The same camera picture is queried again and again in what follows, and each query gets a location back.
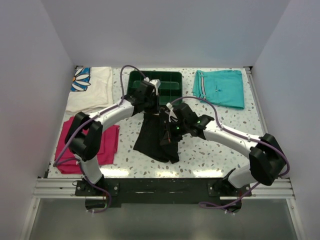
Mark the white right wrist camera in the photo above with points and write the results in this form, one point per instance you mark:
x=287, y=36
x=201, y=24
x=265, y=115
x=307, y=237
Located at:
x=171, y=115

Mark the folded teal shorts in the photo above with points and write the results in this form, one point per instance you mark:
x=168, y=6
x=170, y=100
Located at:
x=223, y=88

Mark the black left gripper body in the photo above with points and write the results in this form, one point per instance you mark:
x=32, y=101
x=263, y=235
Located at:
x=151, y=104

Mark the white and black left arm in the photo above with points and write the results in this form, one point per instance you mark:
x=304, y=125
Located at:
x=85, y=134

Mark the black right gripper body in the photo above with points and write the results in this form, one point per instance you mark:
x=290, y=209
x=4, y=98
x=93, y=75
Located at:
x=175, y=131

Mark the folded pink cloth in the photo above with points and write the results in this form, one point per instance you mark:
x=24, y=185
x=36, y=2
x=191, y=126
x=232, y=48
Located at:
x=106, y=154

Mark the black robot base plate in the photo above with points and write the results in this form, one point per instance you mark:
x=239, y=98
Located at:
x=170, y=191

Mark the aluminium frame rail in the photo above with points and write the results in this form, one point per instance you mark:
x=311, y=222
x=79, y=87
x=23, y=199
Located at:
x=56, y=188

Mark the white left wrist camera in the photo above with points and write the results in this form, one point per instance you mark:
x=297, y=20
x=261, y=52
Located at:
x=155, y=82

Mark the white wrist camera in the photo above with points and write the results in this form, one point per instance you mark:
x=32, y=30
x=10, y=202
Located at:
x=171, y=115
x=155, y=82

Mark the cream daisy print shirt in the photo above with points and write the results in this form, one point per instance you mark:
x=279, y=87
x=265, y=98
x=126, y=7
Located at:
x=91, y=88

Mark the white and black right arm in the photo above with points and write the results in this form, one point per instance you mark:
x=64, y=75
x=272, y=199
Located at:
x=267, y=161

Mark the green plastic divided tray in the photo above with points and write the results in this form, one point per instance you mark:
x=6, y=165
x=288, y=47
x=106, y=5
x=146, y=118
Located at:
x=170, y=89

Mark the black striped underwear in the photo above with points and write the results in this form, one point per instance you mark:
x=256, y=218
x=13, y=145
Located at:
x=149, y=138

